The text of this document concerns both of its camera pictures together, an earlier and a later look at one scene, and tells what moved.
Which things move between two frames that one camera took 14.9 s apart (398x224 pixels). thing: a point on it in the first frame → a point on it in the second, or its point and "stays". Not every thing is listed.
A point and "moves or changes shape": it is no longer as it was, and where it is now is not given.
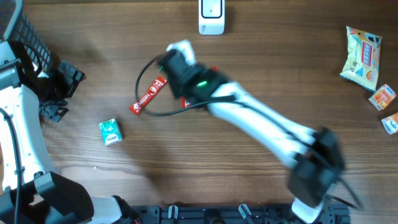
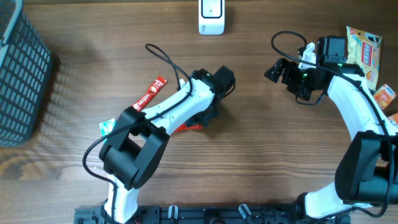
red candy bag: [184, 103] moves or changes shape
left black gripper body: [59, 85] → [203, 116]
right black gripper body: [177, 89] → [301, 80]
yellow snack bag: [363, 61] stays
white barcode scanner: [211, 17] stays
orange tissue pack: [382, 96] stays
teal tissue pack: [111, 132] stays
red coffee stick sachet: [160, 82] stays
